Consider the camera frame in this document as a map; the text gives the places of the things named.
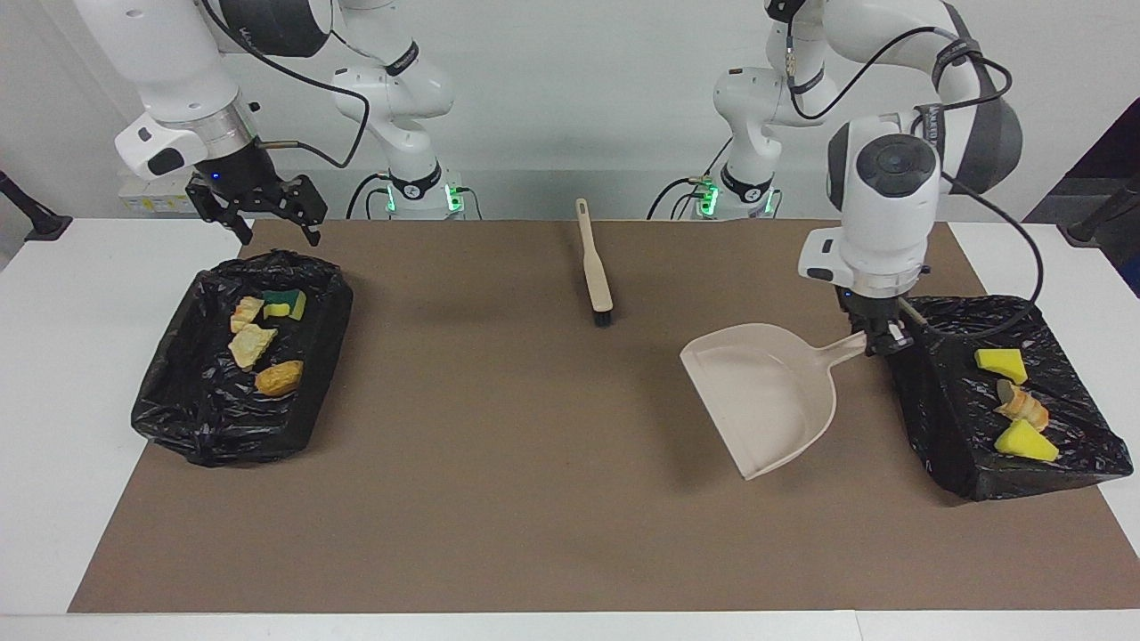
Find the green and yellow sponge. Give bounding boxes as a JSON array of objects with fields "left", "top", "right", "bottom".
[{"left": 261, "top": 288, "right": 308, "bottom": 321}]

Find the small yellow sponge piece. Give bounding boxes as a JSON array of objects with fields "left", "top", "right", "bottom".
[{"left": 973, "top": 348, "right": 1030, "bottom": 385}]

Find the beige plastic dustpan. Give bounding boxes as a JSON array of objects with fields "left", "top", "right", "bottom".
[{"left": 680, "top": 323, "right": 869, "bottom": 482}]

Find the pale bread chunk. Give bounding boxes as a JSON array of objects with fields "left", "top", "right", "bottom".
[{"left": 228, "top": 324, "right": 278, "bottom": 371}]

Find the brown bread roll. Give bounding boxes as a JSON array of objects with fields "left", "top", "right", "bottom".
[{"left": 254, "top": 359, "right": 305, "bottom": 398}]

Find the large yellow sponge piece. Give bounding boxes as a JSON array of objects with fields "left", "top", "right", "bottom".
[{"left": 994, "top": 419, "right": 1061, "bottom": 463}]

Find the beige hand brush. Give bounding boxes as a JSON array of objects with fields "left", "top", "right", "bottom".
[{"left": 574, "top": 198, "right": 615, "bottom": 327}]

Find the black bag-covered bin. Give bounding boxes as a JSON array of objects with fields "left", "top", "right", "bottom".
[{"left": 880, "top": 295, "right": 1135, "bottom": 502}]

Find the open black bag-lined bin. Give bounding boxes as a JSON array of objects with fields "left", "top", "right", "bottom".
[{"left": 130, "top": 249, "right": 354, "bottom": 468}]

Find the black stand pole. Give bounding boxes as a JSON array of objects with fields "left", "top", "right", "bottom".
[
  {"left": 0, "top": 169, "right": 74, "bottom": 243},
  {"left": 1057, "top": 174, "right": 1140, "bottom": 246}
]

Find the brown table mat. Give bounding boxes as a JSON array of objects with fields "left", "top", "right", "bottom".
[{"left": 68, "top": 218, "right": 1140, "bottom": 615}]

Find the black base power cable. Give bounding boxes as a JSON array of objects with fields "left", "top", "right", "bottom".
[
  {"left": 346, "top": 172, "right": 393, "bottom": 220},
  {"left": 646, "top": 176, "right": 713, "bottom": 221}
]

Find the white wall power strip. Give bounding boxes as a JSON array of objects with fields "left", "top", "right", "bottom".
[{"left": 118, "top": 171, "right": 215, "bottom": 215}]

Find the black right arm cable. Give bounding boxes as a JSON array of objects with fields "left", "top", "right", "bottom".
[{"left": 200, "top": 0, "right": 373, "bottom": 170}]

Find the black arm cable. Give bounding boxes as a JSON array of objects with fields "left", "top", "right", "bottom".
[
  {"left": 784, "top": 18, "right": 1045, "bottom": 341},
  {"left": 200, "top": 0, "right": 373, "bottom": 170}
]

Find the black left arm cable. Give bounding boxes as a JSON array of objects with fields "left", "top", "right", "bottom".
[{"left": 784, "top": 18, "right": 1045, "bottom": 341}]

